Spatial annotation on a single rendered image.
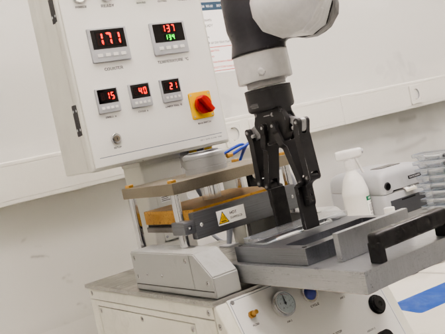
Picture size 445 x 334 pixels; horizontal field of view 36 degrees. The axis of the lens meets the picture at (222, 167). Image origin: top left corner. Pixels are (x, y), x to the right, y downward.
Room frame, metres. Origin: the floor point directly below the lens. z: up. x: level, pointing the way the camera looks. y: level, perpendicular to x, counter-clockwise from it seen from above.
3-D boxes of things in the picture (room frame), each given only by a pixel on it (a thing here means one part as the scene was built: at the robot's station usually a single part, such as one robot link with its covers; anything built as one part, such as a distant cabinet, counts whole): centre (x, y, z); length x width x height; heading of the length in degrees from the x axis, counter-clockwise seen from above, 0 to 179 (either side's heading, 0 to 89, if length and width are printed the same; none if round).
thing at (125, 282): (1.32, 0.05, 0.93); 0.46 x 0.35 x 0.01; 36
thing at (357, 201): (2.06, -0.38, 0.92); 0.09 x 0.08 x 0.25; 88
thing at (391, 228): (0.93, -0.23, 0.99); 0.15 x 0.02 x 0.04; 126
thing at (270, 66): (1.14, -0.10, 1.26); 0.13 x 0.12 x 0.05; 126
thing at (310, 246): (1.08, -0.12, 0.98); 0.20 x 0.17 x 0.03; 126
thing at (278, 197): (1.14, -0.08, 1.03); 0.03 x 0.01 x 0.07; 126
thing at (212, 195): (1.29, 0.02, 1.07); 0.22 x 0.17 x 0.10; 126
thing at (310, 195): (1.07, -0.13, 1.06); 0.03 x 0.01 x 0.05; 36
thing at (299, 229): (1.11, -0.10, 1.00); 0.18 x 0.06 x 0.02; 126
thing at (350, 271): (1.04, -0.15, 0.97); 0.30 x 0.22 x 0.08; 36
